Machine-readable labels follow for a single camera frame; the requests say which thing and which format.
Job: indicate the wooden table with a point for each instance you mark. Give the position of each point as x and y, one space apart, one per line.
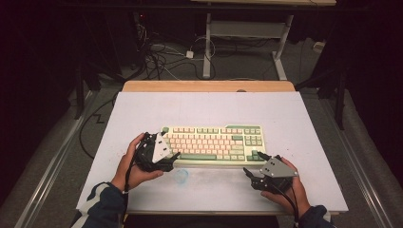
206 86

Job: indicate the metal floor rail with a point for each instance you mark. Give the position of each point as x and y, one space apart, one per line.
53 164
358 164

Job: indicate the white metal desk frame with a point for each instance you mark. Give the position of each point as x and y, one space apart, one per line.
244 30

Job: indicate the white power adapter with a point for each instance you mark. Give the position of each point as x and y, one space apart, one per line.
189 54

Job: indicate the green and cream keyboard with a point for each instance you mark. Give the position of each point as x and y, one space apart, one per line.
215 144

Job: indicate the person's right hand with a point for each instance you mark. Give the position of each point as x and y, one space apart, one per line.
293 198

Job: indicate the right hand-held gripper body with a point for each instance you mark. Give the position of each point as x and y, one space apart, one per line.
277 175

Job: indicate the person's left hand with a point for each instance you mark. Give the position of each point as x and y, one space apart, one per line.
136 177

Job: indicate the black stand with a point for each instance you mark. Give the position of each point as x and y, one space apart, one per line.
339 95
80 91

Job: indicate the white table cover sheet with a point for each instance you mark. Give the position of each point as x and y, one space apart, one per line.
206 107

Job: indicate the small white floor box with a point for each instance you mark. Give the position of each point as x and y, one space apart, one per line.
318 47

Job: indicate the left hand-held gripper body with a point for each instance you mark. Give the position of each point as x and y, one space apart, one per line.
149 155

